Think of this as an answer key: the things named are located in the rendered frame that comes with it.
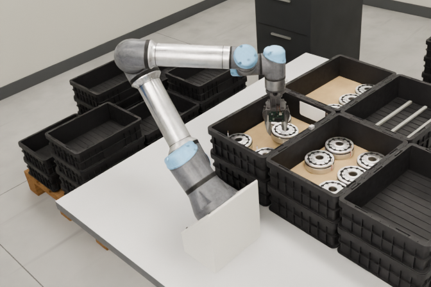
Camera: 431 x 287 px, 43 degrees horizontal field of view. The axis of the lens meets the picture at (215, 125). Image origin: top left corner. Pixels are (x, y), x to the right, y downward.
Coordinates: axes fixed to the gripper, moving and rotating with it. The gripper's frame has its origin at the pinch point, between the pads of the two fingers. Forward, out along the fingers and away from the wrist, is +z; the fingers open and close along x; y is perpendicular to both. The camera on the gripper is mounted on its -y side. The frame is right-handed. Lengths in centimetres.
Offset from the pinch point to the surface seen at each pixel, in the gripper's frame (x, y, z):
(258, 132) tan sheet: -7.3, -3.9, 3.3
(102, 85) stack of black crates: -108, -110, 38
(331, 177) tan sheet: 19.3, 24.0, 3.3
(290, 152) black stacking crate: 5.1, 19.5, -4.0
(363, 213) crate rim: 26, 54, -7
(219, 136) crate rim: -20.1, 12.4, -6.1
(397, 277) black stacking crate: 36, 61, 12
